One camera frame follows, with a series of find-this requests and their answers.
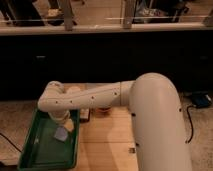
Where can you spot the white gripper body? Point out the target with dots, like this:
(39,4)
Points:
(63,119)

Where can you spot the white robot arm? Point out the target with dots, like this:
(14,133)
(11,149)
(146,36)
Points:
(157,116)

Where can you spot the green plastic tray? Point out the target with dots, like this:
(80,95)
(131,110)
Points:
(42,151)

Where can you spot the small dark block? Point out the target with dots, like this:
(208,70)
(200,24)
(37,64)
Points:
(84,115)

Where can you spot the orange bowl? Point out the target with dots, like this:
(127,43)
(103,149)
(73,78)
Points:
(103,110)

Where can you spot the black power adapter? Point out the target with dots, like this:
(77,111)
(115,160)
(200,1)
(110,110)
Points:
(201,100)

